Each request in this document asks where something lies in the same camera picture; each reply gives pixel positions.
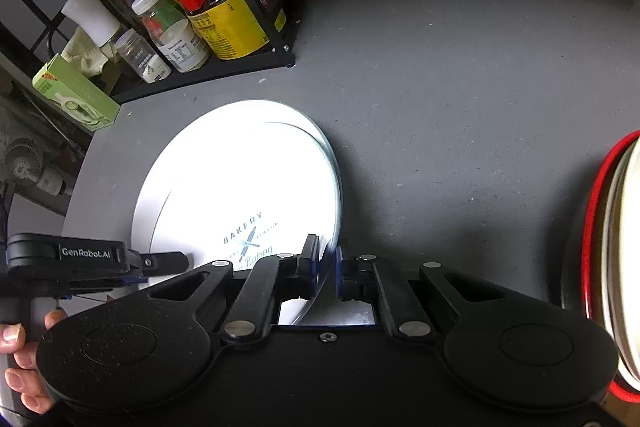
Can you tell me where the white cap oil bottle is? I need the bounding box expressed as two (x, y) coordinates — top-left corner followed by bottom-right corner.
(62, 0), (122, 48)

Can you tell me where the person left hand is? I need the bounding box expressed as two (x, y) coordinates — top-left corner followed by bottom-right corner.
(1, 323), (54, 415)

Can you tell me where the small white Bakery plate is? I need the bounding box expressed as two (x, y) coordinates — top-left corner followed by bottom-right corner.
(150, 122), (342, 327)

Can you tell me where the small clear spice jar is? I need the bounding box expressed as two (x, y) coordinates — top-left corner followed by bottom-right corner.
(114, 28), (171, 84)

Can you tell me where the green carton box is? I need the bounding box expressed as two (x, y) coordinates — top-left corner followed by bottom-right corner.
(32, 54), (120, 131)

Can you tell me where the white lid seasoning jar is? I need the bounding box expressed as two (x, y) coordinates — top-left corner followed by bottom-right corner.
(131, 0), (210, 74)

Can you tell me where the white plate Sweet print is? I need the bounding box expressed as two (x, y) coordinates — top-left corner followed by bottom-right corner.
(131, 100), (342, 253)

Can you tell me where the red and black bowl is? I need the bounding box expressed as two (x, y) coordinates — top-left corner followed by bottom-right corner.
(561, 131), (639, 404)

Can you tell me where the cream bowl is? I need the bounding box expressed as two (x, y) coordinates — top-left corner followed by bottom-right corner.
(601, 143), (636, 365)
(612, 141), (639, 379)

